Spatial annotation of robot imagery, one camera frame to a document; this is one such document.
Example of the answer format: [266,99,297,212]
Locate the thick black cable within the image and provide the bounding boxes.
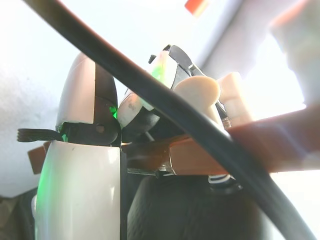
[23,0,317,240]

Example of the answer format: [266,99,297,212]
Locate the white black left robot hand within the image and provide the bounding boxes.
[31,44,276,240]

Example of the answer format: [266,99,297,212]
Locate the orange foam block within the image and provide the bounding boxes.
[269,0,320,107]

